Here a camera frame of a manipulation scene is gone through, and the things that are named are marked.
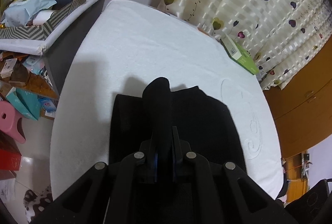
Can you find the heart pattern striped curtain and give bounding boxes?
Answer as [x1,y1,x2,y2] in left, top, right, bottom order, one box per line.
[158,0,331,90]

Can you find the red box on floor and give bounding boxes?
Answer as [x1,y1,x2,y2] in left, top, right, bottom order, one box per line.
[0,133,21,171]

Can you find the brown wooden wardrobe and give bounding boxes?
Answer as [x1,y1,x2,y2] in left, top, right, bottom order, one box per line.
[264,40,331,158]

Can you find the chevron pattern storage box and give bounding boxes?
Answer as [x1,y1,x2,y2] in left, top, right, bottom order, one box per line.
[1,0,87,40]

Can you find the grey white shelf desk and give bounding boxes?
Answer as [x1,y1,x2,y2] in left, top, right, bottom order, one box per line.
[1,0,105,99]

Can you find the black pants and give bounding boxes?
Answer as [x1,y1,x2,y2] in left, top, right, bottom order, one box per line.
[109,77,247,171]

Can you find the pink plastic stool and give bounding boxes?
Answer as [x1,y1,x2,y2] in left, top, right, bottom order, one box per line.
[1,100,26,144]

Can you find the light blue plastic bag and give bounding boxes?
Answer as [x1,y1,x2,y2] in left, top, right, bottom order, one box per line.
[1,0,57,27]

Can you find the green white flat box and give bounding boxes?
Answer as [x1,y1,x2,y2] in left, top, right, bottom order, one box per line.
[221,35,259,75]

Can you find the teal paper bag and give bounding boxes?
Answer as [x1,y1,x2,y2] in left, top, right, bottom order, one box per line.
[6,88,42,121]

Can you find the white towel bed cover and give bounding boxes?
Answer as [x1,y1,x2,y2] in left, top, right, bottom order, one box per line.
[50,0,283,198]

